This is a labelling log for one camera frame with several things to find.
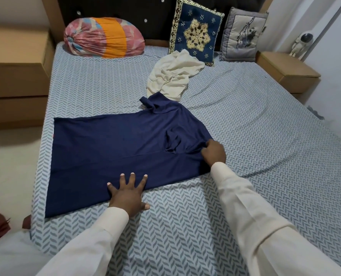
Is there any person's right hand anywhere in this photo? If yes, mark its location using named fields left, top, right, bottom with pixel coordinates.
left=201, top=140, right=227, bottom=170

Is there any person's left hand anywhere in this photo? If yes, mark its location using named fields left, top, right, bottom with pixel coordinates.
left=107, top=172, right=150, bottom=219

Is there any navy blue shirt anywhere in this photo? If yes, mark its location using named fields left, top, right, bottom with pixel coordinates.
left=45, top=92, right=214, bottom=219

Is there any person's left forearm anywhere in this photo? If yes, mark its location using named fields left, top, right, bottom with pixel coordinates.
left=35, top=206, right=130, bottom=276

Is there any person's right forearm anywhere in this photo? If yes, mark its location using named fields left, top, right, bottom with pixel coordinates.
left=210, top=162, right=341, bottom=276

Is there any blue herringbone bedsheet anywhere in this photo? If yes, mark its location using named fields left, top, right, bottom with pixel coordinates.
left=29, top=41, right=341, bottom=276

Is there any cream crumpled garment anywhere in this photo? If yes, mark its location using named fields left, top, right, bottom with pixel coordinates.
left=146, top=49, right=206, bottom=103

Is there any person's white clothing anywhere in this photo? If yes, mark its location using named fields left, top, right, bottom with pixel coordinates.
left=0, top=229, right=62, bottom=276

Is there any small wooden bedside cabinet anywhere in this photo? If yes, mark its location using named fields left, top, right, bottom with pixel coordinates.
left=255, top=51, right=322, bottom=104

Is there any blue embroidered cushion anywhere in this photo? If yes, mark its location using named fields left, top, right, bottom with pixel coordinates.
left=168, top=0, right=225, bottom=67

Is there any grey floral cushion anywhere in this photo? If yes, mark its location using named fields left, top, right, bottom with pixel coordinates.
left=219, top=7, right=269, bottom=62

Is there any white astronaut figurine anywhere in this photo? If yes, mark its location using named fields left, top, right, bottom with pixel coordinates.
left=290, top=31, right=315, bottom=58

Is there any pink and orange bolster pillow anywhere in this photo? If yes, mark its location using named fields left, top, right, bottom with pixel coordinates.
left=63, top=17, right=146, bottom=59

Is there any large wooden bedside cabinet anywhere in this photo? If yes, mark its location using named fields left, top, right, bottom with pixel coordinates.
left=0, top=24, right=56, bottom=131

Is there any black tufted headboard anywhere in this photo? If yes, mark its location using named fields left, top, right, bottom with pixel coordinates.
left=57, top=0, right=266, bottom=47

